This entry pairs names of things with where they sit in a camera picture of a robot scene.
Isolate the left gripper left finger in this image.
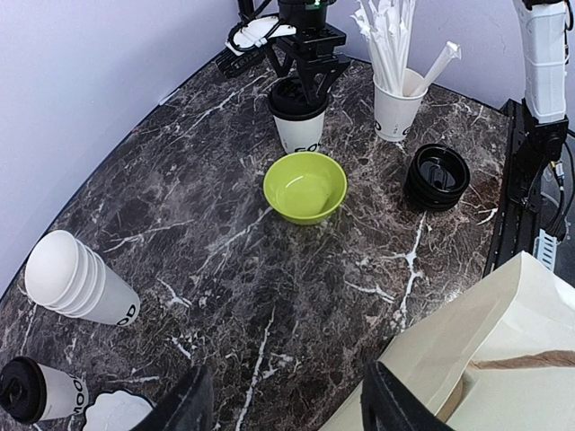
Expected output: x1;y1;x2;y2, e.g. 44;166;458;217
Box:
134;365;214;431

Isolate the bundle of wrapped straws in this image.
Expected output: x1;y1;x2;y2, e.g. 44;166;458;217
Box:
351;1;462;97

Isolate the white scalloped bowl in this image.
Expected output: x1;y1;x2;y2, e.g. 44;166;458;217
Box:
83;390;153;431

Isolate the green bowl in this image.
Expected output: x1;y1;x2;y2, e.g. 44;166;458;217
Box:
262;152;348;225

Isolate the white cup holding straws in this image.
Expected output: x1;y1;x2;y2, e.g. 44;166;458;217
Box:
374;68;428;142

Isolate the white paper cup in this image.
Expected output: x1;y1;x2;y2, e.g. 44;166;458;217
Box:
274;113;325;154
39;364;89;421

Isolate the stack of black lids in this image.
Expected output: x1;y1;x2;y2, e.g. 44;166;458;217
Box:
403;144;471;212

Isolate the stack of white paper cups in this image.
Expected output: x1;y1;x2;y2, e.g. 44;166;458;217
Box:
24;230;141;327

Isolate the black table edge rail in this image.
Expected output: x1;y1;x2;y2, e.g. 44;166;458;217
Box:
482;99;575;279

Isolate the black plastic cup lid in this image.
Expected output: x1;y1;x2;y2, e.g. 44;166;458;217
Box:
1;356;47;425

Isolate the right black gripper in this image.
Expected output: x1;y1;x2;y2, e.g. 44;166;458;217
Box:
264;1;350;103

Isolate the beige paper bag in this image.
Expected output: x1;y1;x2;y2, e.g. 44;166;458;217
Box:
325;253;574;430

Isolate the grey slotted cable duct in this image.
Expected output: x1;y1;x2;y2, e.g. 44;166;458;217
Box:
533;229;558;273

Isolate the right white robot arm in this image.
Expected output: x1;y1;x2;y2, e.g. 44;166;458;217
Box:
251;1;573;189

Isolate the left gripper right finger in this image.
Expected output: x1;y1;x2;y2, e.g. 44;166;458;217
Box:
361;361;452;431

